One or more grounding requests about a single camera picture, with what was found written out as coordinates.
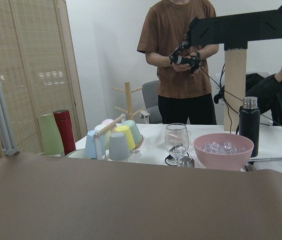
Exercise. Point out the mint green cup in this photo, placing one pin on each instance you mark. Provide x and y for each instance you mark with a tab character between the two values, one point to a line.
134	130

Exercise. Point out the yellow cup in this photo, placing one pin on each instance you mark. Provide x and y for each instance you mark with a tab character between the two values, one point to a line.
127	131

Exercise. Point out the light blue cup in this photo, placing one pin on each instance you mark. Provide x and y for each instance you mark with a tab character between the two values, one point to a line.
90	146

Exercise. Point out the wooden mug tree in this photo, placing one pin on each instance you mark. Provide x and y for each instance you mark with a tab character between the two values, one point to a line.
130	114

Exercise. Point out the wine glass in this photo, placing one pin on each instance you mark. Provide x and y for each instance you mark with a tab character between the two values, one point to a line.
176	140

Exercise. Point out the person in brown shirt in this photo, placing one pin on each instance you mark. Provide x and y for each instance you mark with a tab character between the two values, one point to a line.
184	88

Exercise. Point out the red thermos bottle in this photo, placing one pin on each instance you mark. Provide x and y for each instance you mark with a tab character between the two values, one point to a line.
63	121

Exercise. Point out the pink bowl with ice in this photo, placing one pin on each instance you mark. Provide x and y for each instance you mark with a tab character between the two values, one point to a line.
223	151

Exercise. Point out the green tumbler bottle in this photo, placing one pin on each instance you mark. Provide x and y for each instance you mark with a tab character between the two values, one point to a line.
50	135

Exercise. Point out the black thermos bottle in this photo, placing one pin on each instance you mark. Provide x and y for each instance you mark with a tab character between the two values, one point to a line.
249	121

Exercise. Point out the black camera boom stand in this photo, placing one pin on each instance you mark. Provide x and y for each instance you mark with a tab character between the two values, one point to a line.
234	32

